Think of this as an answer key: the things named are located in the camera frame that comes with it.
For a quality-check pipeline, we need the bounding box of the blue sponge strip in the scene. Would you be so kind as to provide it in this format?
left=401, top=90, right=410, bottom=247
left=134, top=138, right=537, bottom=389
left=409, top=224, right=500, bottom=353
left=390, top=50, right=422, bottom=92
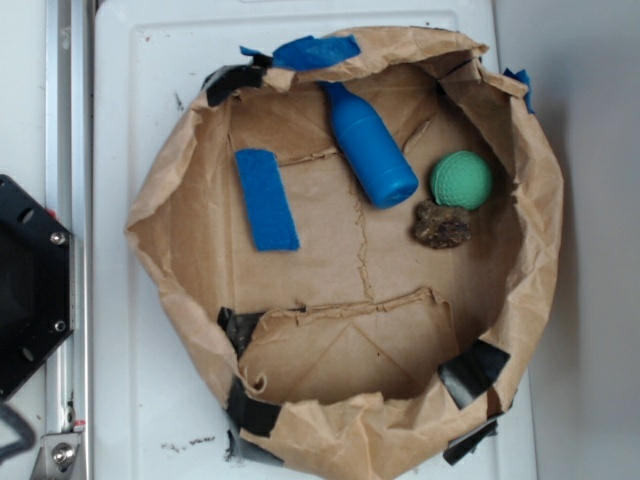
left=235, top=149, right=300, bottom=252

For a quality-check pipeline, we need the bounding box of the brown paper bag tray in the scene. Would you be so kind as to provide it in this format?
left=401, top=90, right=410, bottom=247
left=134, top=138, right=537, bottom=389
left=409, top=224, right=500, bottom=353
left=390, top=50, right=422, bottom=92
left=126, top=27, right=564, bottom=479

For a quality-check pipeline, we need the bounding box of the blue plastic bottle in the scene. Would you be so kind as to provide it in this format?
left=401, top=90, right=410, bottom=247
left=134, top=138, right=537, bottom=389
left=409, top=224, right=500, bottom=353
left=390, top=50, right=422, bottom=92
left=320, top=82, right=419, bottom=209

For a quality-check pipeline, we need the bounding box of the brown rock lump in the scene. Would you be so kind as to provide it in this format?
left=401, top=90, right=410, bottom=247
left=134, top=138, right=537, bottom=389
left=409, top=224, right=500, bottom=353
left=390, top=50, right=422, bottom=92
left=413, top=200, right=472, bottom=250

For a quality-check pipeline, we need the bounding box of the green golf ball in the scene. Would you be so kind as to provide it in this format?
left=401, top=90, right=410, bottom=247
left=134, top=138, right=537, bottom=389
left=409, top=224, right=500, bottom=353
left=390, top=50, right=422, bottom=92
left=429, top=151, right=493, bottom=211

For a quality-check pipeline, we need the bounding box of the black tape upper left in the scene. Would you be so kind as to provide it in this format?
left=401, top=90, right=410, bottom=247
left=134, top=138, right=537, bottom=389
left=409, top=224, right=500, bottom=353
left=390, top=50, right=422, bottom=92
left=201, top=54, right=273, bottom=107

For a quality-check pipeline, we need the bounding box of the black tape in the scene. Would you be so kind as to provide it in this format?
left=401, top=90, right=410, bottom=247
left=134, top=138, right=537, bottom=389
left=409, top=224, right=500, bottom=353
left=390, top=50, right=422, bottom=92
left=437, top=340, right=511, bottom=410
left=226, top=377, right=282, bottom=438
left=201, top=54, right=273, bottom=107

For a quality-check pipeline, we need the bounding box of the black tape lower left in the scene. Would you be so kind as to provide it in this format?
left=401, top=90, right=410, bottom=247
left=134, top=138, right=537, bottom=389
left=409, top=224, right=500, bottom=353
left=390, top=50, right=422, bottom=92
left=226, top=377, right=282, bottom=438

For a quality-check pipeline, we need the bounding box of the blue tape strip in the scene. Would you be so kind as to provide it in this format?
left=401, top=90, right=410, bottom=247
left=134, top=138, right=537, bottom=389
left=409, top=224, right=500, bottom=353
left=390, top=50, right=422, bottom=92
left=240, top=35, right=361, bottom=72

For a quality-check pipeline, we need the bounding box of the black tape lower right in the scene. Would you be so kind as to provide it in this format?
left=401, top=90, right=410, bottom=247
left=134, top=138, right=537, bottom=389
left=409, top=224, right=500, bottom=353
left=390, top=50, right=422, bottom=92
left=437, top=340, right=511, bottom=410

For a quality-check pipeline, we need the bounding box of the white plastic board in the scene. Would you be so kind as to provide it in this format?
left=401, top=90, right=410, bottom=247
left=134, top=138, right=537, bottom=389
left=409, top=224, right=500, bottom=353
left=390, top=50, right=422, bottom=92
left=92, top=1, right=521, bottom=479

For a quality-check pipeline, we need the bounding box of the blue tape right edge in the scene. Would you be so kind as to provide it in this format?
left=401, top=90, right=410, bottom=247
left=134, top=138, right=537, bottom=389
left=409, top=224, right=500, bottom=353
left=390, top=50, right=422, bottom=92
left=503, top=68, right=535, bottom=115

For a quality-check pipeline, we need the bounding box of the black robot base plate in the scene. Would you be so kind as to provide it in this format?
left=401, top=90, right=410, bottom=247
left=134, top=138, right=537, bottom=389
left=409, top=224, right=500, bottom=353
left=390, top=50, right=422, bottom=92
left=1, top=174, right=73, bottom=401

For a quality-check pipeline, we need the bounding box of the aluminium rail frame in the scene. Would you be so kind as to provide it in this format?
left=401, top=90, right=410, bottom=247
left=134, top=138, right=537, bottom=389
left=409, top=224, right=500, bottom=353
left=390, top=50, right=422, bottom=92
left=45, top=1, right=96, bottom=479

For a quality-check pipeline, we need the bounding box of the metal corner bracket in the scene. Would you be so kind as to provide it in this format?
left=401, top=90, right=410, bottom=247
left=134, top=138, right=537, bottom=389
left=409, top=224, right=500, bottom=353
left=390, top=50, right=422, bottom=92
left=30, top=432, right=82, bottom=480

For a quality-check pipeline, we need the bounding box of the grey braided cable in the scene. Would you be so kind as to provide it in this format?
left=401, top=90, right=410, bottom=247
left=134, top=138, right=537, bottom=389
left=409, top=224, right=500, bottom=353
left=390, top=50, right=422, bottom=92
left=0, top=402, right=37, bottom=459

